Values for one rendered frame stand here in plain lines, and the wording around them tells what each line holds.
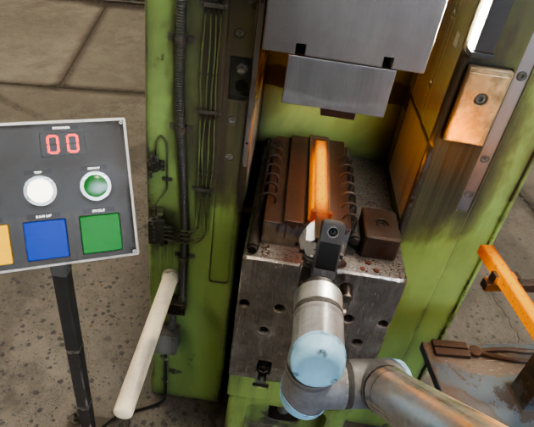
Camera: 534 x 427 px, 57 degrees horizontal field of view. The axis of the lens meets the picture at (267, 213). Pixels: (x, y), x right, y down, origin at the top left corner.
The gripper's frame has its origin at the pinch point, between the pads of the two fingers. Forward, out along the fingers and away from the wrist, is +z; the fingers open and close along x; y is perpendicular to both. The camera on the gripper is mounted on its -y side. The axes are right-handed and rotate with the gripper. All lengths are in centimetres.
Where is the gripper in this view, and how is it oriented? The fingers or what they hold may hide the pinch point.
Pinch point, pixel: (320, 221)
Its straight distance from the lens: 108.8
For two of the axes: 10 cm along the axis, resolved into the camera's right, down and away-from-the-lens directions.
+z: 0.9, -6.0, 8.0
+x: 9.9, 1.5, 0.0
